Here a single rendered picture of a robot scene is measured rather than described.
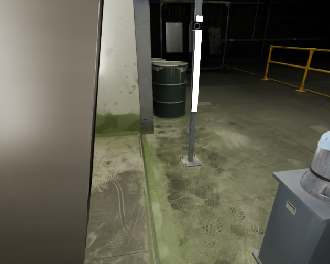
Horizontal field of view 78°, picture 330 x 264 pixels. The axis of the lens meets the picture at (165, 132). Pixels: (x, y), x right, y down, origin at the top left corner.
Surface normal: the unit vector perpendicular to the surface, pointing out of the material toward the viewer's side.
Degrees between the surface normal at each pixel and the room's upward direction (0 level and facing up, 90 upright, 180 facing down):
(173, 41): 81
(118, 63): 90
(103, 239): 0
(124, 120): 90
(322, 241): 90
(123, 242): 0
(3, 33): 90
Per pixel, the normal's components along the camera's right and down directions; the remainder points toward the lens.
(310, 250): -0.58, 0.35
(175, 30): 0.16, 0.27
